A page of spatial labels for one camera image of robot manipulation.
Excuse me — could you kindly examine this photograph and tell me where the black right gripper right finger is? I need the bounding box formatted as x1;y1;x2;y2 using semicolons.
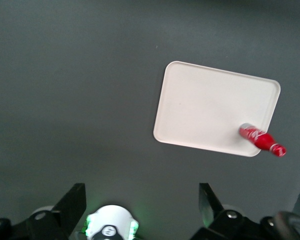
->
191;182;251;240

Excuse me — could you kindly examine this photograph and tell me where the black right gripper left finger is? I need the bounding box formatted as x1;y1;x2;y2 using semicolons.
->
25;182;88;240

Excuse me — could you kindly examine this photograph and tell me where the red coke bottle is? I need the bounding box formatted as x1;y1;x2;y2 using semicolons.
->
238;122;288;158

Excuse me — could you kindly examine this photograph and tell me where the beige rectangular plastic tray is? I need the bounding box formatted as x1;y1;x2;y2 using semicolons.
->
152;60;282;158

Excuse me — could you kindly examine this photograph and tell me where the dark grey table mat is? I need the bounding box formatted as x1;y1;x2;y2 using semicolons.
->
0;0;300;240

